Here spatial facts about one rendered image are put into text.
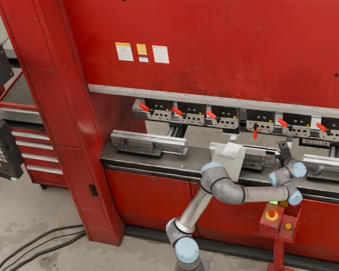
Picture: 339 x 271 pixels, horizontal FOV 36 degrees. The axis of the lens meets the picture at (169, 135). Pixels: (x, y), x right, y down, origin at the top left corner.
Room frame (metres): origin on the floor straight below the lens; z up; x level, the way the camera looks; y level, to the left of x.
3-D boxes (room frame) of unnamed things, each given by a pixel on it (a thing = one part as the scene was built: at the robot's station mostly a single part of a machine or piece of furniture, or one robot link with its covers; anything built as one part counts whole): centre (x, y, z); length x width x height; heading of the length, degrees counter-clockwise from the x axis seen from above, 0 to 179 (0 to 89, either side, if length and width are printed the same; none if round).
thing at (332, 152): (2.32, -1.07, 0.81); 0.64 x 0.08 x 0.14; 156
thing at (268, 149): (2.15, -0.51, 0.98); 0.20 x 0.03 x 0.03; 66
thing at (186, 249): (1.56, 0.01, 0.94); 0.13 x 0.12 x 0.14; 12
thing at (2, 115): (2.50, 0.93, 1.18); 0.40 x 0.24 x 0.07; 66
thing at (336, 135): (1.98, -0.89, 1.26); 0.15 x 0.09 x 0.17; 66
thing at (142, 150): (2.41, 0.21, 0.89); 0.30 x 0.05 x 0.03; 66
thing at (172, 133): (2.75, -0.11, 0.81); 0.64 x 0.08 x 0.14; 156
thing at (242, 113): (2.37, -0.43, 1.01); 0.26 x 0.12 x 0.05; 156
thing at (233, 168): (2.08, -0.30, 1.00); 0.26 x 0.18 x 0.01; 156
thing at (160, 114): (2.39, 0.03, 1.26); 0.15 x 0.09 x 0.17; 66
